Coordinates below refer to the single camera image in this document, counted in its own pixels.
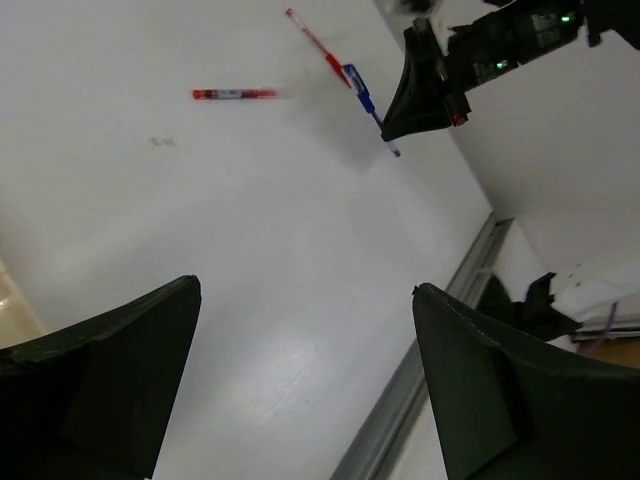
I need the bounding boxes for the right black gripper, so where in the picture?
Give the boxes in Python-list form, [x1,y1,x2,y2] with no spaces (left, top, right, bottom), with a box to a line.
[381,0,639,141]

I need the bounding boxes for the aluminium front rail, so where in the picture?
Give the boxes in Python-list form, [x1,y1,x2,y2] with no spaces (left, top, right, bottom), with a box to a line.
[329,212,516,480]

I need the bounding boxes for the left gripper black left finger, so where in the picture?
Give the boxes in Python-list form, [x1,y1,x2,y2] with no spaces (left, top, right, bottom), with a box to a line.
[1,275,202,479]

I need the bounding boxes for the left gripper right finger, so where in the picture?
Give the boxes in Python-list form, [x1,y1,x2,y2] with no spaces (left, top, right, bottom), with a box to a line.
[413,284,639,479]

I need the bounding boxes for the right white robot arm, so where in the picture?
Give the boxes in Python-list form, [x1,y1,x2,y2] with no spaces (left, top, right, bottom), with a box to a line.
[376,1,639,341]

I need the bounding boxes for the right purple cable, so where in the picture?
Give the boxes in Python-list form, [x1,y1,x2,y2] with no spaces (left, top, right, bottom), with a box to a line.
[579,299,624,357]

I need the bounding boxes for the blue ballpoint pen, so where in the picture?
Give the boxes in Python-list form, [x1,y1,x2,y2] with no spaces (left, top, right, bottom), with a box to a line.
[342,63,383,130]

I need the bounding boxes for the red ballpoint pen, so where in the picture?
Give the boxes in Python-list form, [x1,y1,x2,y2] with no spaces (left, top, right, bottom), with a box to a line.
[285,8,351,89]

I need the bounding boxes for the red gel pen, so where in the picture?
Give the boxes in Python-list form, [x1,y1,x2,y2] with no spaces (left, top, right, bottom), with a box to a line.
[191,88,284,101]

